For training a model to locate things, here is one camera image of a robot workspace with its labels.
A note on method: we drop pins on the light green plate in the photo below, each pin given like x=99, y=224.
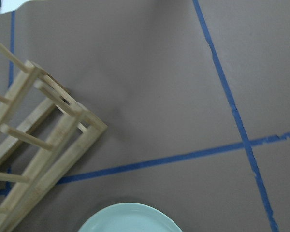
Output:
x=129, y=217

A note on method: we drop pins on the wooden dish rack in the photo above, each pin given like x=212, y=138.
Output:
x=44, y=131

